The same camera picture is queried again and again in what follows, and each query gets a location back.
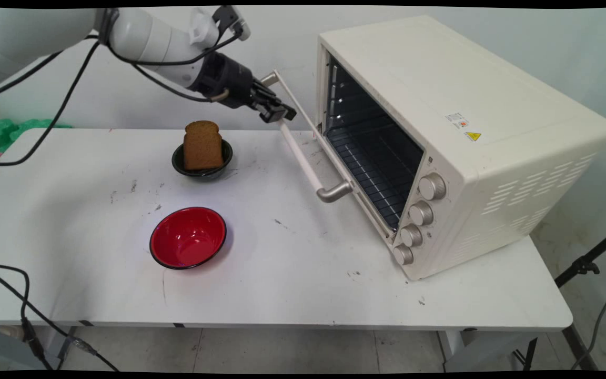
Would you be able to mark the red bowl with black rim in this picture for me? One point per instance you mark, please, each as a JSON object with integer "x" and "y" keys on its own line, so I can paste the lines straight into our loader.
{"x": 187, "y": 237}

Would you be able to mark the white label sticker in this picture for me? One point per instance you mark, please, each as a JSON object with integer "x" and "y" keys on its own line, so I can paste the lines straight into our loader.
{"x": 456, "y": 120}

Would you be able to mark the yellow warning sticker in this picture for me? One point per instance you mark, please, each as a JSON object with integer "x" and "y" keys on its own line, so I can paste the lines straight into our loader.
{"x": 473, "y": 136}

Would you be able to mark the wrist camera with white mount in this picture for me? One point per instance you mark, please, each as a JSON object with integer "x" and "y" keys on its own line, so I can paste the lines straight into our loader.
{"x": 203, "y": 26}

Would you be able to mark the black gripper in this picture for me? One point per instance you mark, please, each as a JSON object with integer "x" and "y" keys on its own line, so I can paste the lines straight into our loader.
{"x": 226, "y": 79}

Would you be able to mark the cream toaster oven body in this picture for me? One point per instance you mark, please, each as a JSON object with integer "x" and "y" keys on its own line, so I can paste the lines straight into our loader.
{"x": 413, "y": 79}

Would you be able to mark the black table leg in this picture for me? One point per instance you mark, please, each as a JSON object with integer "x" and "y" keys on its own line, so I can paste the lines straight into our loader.
{"x": 579, "y": 345}

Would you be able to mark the silver oven knob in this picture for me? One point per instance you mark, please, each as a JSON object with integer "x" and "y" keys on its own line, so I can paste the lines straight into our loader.
{"x": 432, "y": 186}
{"x": 403, "y": 255}
{"x": 421, "y": 213}
{"x": 411, "y": 235}

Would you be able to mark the brown bread slice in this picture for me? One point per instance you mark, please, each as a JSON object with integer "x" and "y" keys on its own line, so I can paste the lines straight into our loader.
{"x": 203, "y": 147}

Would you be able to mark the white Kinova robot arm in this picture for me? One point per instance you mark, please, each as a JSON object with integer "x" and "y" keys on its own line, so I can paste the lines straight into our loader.
{"x": 140, "y": 37}

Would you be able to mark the black tripod stand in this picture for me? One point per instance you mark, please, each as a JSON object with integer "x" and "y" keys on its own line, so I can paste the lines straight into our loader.
{"x": 584, "y": 266}

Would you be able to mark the dark green bowl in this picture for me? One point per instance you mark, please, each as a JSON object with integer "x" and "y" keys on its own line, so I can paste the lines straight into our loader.
{"x": 203, "y": 172}

